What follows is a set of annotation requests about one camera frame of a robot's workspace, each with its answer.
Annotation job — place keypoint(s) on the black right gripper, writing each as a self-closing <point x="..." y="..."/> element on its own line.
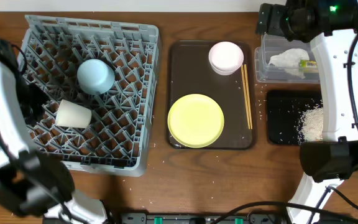
<point x="266" y="19"/>

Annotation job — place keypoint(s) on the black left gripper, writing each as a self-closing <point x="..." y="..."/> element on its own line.
<point x="33" y="104"/>

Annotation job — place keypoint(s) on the cream plastic cup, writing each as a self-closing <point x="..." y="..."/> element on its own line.
<point x="72" y="115"/>

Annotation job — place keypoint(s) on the white paper napkin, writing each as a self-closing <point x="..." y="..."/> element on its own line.
<point x="289" y="61"/>

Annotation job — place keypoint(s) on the green yellow snack wrapper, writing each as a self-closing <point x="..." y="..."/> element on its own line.
<point x="307" y="65"/>

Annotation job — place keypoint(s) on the wooden chopstick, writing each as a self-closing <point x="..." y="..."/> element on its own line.
<point x="244" y="88"/>
<point x="249" y="111"/>

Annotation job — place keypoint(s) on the pink plastic bowl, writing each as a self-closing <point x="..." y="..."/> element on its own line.
<point x="225" y="58"/>

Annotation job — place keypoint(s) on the light blue plastic bowl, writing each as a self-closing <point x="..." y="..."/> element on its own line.
<point x="95" y="77"/>

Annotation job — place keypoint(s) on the yellow plastic plate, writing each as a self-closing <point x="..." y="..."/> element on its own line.
<point x="195" y="120"/>

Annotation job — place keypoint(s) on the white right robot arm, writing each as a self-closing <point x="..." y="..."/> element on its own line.
<point x="331" y="30"/>

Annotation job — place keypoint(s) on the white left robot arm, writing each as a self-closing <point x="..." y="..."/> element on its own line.
<point x="32" y="183"/>

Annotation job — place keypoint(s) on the clear plastic waste bin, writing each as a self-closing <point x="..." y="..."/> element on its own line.
<point x="272" y="71"/>

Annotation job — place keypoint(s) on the black food waste tray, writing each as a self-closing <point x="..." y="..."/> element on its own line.
<point x="285" y="109"/>

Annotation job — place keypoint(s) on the grey plastic dish rack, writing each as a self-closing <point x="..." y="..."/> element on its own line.
<point x="117" y="139"/>

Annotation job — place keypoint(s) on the dark brown serving tray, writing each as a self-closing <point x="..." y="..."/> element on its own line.
<point x="190" y="72"/>

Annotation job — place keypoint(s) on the pile of white rice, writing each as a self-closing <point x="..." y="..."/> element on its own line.
<point x="310" y="125"/>

